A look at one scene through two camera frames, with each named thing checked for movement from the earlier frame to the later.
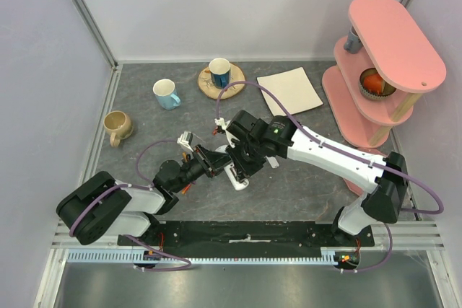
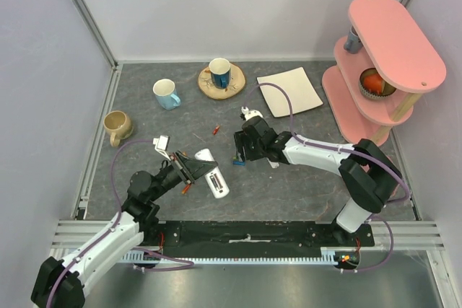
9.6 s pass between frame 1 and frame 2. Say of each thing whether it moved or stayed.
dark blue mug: stayed
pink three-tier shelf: stayed
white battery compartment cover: stayed
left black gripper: moved
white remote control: moved
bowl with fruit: stayed
